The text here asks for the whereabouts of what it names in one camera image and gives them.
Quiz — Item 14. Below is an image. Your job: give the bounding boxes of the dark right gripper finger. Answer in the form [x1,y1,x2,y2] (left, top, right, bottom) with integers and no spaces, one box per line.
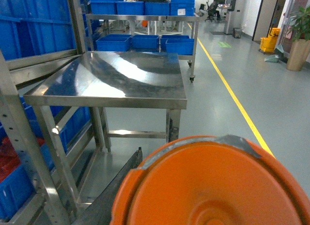
[75,147,143,225]

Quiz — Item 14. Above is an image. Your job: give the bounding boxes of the blue bin with red parts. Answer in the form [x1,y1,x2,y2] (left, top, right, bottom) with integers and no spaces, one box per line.
[0,135,56,221]

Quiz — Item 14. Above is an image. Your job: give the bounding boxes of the stainless steel shelf rack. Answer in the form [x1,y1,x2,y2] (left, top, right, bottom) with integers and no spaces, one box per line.
[0,0,97,225]

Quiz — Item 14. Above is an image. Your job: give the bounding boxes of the blue bin lower shelf right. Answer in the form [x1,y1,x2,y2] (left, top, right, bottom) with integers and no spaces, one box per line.
[160,35,194,55]

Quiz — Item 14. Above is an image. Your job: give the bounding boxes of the small stainless steel table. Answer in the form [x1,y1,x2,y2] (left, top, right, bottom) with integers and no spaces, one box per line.
[24,51,187,209]

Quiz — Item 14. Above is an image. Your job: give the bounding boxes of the far steel rack on casters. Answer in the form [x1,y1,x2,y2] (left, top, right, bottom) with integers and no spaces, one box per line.
[86,14,202,83]

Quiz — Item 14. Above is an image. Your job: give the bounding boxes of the seated person in background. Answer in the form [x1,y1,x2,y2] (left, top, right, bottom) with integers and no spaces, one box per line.
[206,0,221,21]

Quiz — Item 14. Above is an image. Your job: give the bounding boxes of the yellow mop bucket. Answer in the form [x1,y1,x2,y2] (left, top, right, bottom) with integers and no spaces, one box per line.
[259,28,280,54]

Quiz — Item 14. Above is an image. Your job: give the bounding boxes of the tan plant pot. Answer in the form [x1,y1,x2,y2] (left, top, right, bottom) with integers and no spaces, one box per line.
[286,39,310,71]

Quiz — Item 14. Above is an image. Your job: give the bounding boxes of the green potted plant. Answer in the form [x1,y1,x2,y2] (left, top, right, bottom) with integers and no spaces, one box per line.
[289,6,310,41]

